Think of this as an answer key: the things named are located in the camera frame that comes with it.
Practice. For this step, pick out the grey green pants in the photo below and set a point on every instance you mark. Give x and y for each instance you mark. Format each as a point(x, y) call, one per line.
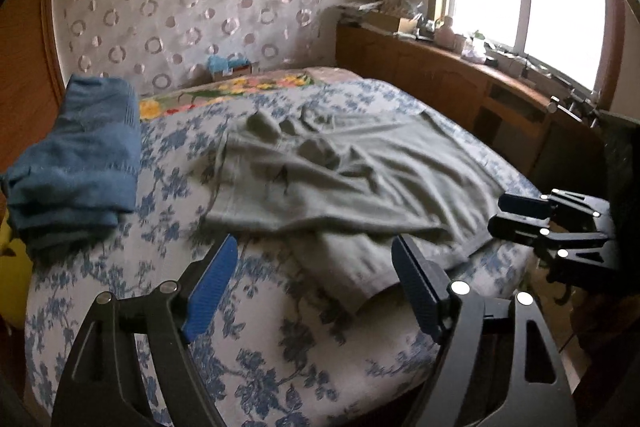
point(339, 187)

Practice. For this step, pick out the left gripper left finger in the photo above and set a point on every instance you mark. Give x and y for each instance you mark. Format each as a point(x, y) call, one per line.
point(102, 382)

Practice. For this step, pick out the wooden wardrobe door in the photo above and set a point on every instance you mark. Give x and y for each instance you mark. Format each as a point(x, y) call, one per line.
point(31, 81)

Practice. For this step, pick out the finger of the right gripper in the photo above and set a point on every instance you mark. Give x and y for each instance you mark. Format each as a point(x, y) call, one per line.
point(540, 204)
point(536, 233)

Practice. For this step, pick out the white bottle on sill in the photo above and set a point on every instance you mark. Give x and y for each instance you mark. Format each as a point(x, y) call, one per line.
point(444, 35)

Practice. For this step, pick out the folded blue jeans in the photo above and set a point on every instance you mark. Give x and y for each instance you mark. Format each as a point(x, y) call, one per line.
point(71, 188)

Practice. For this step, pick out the cardboard box on sideboard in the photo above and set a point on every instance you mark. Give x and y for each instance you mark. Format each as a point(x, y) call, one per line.
point(390, 23)

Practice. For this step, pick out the wooden sideboard cabinet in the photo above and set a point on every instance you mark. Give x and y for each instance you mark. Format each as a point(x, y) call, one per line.
point(534, 133)

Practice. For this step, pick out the blue floral white quilt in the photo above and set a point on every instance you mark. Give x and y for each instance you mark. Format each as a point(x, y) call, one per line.
point(281, 351)

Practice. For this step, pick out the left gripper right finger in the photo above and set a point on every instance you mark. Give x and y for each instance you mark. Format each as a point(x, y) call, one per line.
point(497, 364)

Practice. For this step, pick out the colourful floral bed sheet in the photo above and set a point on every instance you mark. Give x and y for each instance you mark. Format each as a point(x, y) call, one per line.
point(239, 86)

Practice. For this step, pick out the yellow cloth at bedside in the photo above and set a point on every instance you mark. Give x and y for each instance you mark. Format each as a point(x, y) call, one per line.
point(15, 276)

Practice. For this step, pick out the small box with blue cloth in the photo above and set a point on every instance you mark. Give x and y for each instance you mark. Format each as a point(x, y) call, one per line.
point(220, 67)

